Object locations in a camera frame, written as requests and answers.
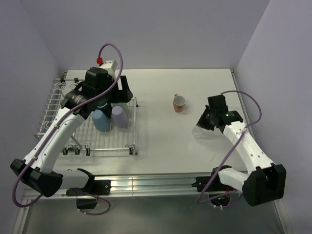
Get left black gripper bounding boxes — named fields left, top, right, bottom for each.
left=96, top=76, right=133, bottom=104

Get light green cup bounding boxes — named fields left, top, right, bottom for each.
left=118, top=102, right=129, bottom=112

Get dark green mug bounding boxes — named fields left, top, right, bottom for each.
left=97, top=102, right=113, bottom=119

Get lilac cup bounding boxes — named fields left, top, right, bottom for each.
left=112, top=106, right=129, bottom=128

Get clear glass tumbler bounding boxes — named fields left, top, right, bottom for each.
left=192, top=126, right=215, bottom=139

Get blue cup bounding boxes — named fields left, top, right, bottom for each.
left=91, top=110, right=111, bottom=132

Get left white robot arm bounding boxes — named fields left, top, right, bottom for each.
left=10, top=67, right=133, bottom=197

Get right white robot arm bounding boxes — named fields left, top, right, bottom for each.
left=197, top=94, right=287, bottom=207

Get pink mug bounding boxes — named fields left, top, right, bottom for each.
left=173, top=94, right=186, bottom=113

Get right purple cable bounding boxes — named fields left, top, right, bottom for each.
left=196, top=90, right=263, bottom=204

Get white wire dish rack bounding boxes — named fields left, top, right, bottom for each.
left=34, top=73, right=138, bottom=156

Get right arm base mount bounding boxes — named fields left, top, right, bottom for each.
left=191, top=175, right=244, bottom=193

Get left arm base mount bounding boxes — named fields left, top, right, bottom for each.
left=66, top=180, right=111, bottom=210

